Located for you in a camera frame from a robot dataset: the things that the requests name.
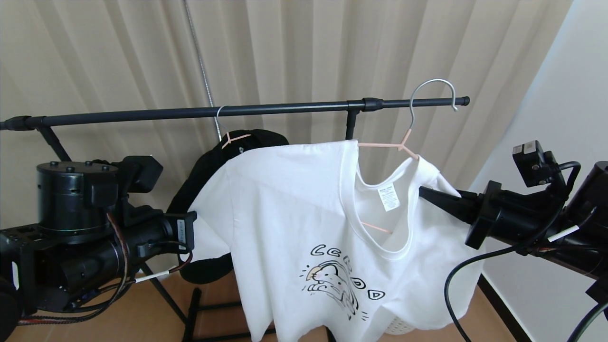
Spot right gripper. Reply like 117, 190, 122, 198
465, 180, 547, 250

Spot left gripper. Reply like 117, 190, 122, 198
138, 211, 198, 259

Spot black shorts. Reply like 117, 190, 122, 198
166, 129, 289, 285

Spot white printed tank top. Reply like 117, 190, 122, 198
188, 139, 484, 342

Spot pink clothes hanger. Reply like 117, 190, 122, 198
216, 106, 252, 149
357, 78, 459, 234

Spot black clothes rack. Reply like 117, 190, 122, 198
0, 96, 471, 342

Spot white laundry basket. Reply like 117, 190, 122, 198
384, 317, 428, 336

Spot beige curtain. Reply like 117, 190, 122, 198
0, 0, 573, 276

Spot black cable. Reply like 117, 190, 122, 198
444, 161, 581, 342
568, 302, 608, 342
142, 240, 194, 275

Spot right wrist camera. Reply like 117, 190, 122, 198
512, 140, 581, 200

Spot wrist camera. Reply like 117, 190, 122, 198
512, 140, 581, 200
112, 155, 164, 226

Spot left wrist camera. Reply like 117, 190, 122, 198
112, 155, 164, 226

